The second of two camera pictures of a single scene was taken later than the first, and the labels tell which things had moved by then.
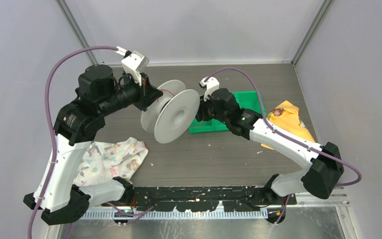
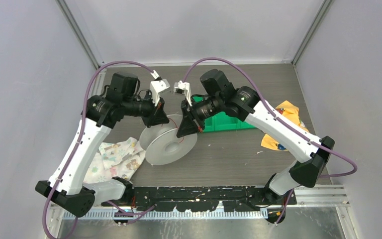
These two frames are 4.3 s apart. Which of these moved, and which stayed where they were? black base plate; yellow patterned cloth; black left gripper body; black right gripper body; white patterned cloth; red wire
Moved: black left gripper body; red wire; black right gripper body
Stayed: yellow patterned cloth; white patterned cloth; black base plate
